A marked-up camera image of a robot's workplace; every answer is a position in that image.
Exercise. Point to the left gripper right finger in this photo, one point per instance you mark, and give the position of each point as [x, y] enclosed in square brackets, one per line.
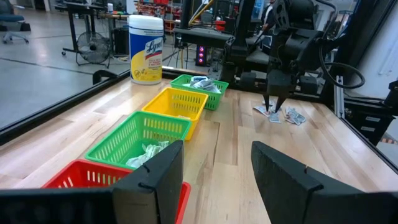
[289, 193]

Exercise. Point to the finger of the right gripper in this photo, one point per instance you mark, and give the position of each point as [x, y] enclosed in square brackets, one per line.
[266, 101]
[280, 102]

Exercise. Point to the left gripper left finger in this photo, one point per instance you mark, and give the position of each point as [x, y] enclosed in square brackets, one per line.
[149, 193]

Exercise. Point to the green white sachet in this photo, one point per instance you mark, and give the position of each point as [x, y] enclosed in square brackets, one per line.
[136, 161]
[151, 151]
[163, 144]

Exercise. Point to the white alcohol prep pad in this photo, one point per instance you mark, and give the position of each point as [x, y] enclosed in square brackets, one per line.
[203, 84]
[199, 78]
[215, 89]

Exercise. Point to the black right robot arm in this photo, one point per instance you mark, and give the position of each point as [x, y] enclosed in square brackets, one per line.
[241, 37]

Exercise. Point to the green plastic basket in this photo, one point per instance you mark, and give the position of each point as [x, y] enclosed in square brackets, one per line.
[214, 99]
[124, 137]

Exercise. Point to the silver aluminium extrusion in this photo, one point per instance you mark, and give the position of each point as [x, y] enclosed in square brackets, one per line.
[339, 96]

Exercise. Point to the person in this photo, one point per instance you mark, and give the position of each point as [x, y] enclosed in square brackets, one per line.
[268, 17]

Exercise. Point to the red plastic basket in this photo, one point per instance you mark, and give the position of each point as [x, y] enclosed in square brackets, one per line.
[81, 174]

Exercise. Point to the black computer tower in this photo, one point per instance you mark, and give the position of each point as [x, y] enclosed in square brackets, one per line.
[201, 55]

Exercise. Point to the yellow plastic basket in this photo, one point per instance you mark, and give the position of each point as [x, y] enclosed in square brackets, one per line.
[174, 102]

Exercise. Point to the yellow disinfecting wipes canister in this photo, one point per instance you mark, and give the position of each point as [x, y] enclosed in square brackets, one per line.
[146, 46]

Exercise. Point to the black floor fan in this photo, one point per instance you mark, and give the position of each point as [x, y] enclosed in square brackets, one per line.
[93, 48]

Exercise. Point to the black rolling desk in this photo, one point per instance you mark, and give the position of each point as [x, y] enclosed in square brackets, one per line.
[79, 7]

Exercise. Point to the blue office chair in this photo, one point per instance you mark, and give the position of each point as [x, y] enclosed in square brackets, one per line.
[11, 18]

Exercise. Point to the black aluminium table frame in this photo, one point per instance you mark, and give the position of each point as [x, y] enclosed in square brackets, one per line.
[46, 112]

